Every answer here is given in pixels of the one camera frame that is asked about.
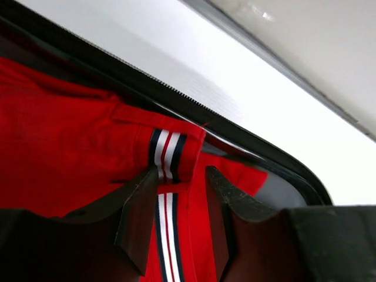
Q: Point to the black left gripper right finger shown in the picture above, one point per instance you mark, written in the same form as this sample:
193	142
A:
253	242

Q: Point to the red striped-trim garment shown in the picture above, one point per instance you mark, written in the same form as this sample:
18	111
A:
65	145

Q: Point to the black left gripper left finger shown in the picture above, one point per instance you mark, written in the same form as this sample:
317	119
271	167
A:
107	240

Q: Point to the black white space suitcase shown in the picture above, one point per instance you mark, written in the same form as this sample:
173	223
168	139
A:
96	67

